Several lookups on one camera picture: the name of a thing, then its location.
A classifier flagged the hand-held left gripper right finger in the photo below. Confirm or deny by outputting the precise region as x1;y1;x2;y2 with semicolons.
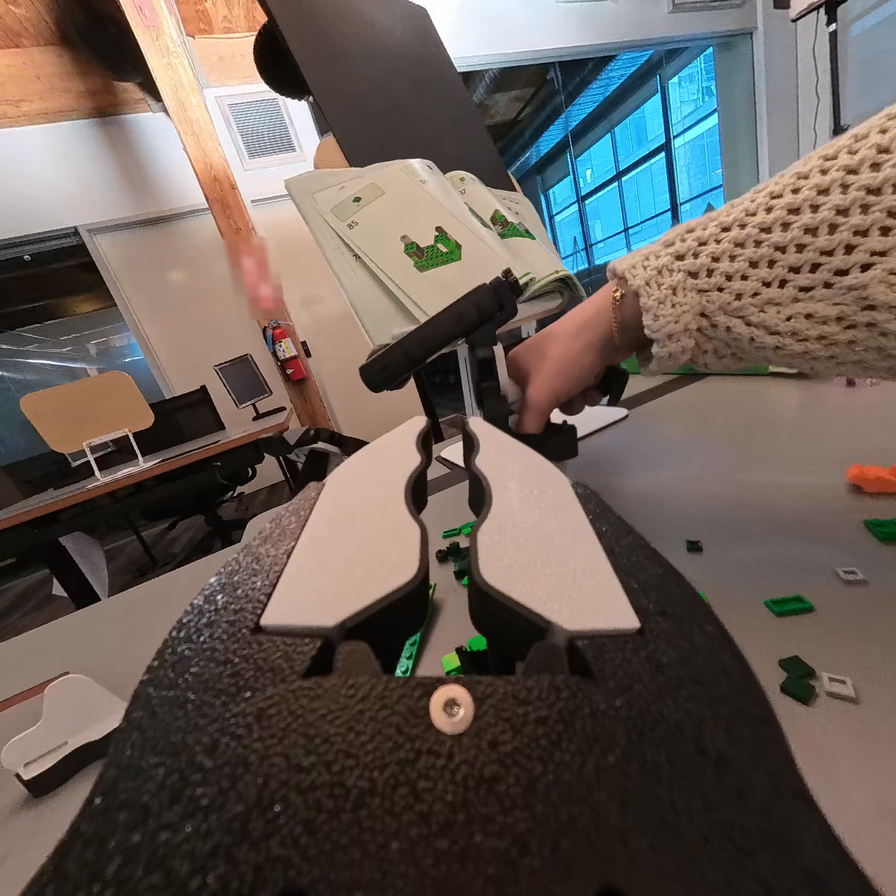
463;417;643;665

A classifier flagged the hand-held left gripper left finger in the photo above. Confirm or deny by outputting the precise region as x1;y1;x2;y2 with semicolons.
259;416;435;662

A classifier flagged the orange brick separator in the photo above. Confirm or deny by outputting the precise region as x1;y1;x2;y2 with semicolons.
846;462;896;495

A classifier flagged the person's right forearm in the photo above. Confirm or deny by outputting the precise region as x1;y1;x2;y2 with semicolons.
605;105;896;382

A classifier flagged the person's right hand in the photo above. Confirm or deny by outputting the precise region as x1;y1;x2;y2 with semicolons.
505;287;624;435

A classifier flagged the open instruction booklet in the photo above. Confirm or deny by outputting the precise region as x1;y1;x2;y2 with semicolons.
285;159;586;348

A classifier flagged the red fire extinguisher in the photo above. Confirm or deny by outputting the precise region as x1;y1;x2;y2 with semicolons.
262;320;310;384

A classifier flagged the black office chair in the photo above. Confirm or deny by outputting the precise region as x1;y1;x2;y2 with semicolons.
143;441;271;554

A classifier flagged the small tablet monitor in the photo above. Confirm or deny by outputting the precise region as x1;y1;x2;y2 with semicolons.
213;353;288;421

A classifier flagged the black case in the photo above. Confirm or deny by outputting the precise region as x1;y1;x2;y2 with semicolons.
133;384;227;456

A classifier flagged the wooden desk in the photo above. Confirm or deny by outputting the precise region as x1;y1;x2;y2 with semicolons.
0;409;295;534

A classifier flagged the black board panel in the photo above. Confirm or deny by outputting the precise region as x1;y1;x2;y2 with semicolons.
259;0;520;194

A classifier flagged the large paned window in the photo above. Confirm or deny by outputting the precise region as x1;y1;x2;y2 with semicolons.
538;48;726;271

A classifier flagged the tan board acrylic stand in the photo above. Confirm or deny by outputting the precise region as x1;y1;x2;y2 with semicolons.
19;370;155;481

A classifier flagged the black fuzzy microphone cover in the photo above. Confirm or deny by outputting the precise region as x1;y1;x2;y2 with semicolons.
252;21;313;100

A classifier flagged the white plastic part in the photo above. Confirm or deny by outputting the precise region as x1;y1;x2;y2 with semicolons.
0;672;128;799

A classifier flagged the black light stand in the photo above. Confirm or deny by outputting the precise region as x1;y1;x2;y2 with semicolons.
791;0;852;138

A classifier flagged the wall vent grille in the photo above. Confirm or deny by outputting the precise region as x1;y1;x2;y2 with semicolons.
216;91;307;170

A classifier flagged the wooden post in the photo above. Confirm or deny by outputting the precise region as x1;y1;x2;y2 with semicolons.
119;0;336;429

